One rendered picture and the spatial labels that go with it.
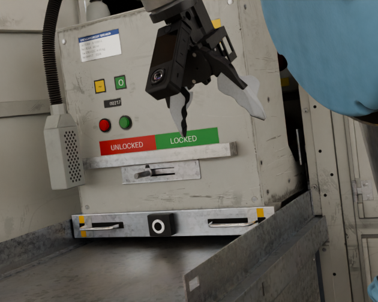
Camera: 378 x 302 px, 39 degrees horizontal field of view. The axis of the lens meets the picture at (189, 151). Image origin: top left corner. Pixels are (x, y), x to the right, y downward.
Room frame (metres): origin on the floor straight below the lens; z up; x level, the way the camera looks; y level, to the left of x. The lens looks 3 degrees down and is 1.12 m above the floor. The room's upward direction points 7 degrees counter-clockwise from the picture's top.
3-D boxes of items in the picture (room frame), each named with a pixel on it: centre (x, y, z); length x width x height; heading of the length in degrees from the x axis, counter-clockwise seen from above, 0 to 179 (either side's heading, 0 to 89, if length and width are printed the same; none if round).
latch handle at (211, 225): (1.12, -0.07, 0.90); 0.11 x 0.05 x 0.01; 62
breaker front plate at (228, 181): (1.22, 0.08, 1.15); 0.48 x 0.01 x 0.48; 62
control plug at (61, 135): (1.26, 0.29, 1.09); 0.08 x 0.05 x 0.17; 152
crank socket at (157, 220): (1.20, 0.09, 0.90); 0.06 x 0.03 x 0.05; 62
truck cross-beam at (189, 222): (1.23, 0.07, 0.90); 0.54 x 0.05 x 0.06; 62
